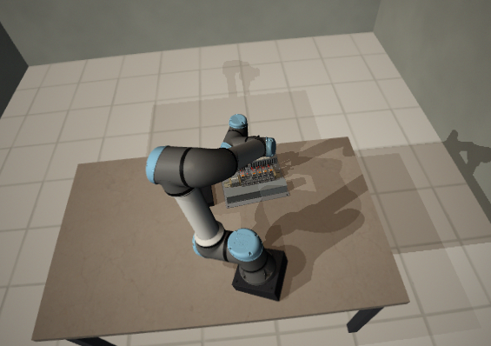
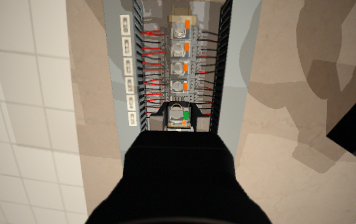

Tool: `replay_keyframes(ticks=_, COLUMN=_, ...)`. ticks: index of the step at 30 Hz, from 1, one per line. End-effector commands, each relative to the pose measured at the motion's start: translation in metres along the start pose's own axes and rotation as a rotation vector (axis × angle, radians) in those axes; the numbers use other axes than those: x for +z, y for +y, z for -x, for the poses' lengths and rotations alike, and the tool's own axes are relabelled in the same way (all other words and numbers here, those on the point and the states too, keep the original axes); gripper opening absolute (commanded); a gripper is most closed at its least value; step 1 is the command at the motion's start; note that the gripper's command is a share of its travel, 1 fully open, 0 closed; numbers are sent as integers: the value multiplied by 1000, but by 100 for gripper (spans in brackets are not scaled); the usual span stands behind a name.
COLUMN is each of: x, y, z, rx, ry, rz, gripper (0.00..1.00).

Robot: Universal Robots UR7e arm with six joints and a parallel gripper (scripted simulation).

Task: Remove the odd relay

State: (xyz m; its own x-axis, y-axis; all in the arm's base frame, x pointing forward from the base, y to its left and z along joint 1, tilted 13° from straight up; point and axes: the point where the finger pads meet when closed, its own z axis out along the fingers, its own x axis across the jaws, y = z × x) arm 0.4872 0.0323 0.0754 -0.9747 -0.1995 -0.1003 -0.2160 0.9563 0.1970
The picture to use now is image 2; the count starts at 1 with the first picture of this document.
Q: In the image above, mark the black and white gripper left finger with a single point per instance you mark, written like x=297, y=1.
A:
x=159, y=120

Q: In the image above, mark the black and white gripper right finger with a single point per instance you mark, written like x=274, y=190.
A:
x=199, y=121

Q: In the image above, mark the grey relay panel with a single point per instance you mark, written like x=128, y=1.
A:
x=235, y=24

